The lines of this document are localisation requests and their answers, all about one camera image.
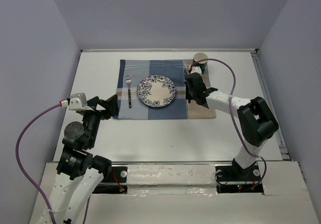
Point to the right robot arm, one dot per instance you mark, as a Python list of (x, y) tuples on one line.
[(257, 122)]

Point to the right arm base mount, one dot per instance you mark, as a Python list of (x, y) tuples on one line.
[(228, 184)]

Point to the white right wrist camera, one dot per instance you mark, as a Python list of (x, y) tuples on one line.
[(195, 69)]

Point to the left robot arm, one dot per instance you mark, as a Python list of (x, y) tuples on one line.
[(78, 172)]

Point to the blue floral plate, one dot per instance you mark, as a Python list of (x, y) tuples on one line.
[(156, 91)]

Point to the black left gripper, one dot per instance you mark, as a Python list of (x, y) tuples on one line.
[(111, 104)]

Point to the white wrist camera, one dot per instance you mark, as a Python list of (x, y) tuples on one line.
[(76, 102), (195, 69)]

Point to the blue beige plaid cloth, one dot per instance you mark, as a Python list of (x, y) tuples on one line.
[(178, 109)]

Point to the white front cover panel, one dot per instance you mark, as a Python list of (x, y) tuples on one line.
[(170, 175)]

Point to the dark green mug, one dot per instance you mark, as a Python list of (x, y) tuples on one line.
[(200, 59)]

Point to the steel fork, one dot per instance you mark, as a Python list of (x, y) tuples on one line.
[(128, 82)]

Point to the white table edge rail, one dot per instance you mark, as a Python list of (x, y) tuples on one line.
[(251, 50)]

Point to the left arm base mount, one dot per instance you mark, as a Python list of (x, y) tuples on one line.
[(115, 183)]

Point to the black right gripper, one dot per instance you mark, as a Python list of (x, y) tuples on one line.
[(187, 96)]

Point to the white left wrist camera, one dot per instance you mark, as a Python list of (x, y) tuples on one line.
[(76, 102)]

